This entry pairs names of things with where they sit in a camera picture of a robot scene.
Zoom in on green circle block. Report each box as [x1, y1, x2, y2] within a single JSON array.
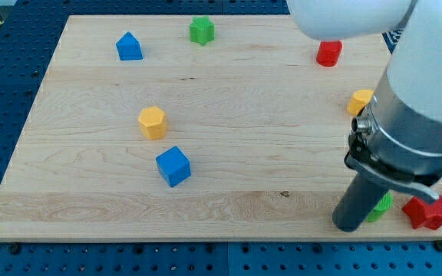
[[365, 192, 393, 222]]

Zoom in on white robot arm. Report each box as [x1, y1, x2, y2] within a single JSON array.
[[288, 0, 442, 204]]

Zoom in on green star block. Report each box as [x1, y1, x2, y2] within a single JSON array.
[[189, 16, 215, 46]]

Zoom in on red star block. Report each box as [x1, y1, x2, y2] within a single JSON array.
[[401, 195, 442, 230]]

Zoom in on blue cube block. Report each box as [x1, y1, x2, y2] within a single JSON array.
[[156, 146, 191, 187]]

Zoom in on yellow hexagon block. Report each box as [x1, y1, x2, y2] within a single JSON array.
[[138, 106, 168, 140]]

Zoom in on wooden board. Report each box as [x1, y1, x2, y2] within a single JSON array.
[[0, 15, 442, 243]]

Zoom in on blue pentagon block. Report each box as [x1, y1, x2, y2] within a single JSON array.
[[116, 32, 143, 61]]

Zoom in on red cylinder block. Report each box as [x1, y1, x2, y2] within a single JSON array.
[[316, 41, 343, 67]]

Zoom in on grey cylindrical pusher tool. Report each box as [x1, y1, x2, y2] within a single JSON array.
[[332, 173, 389, 232]]

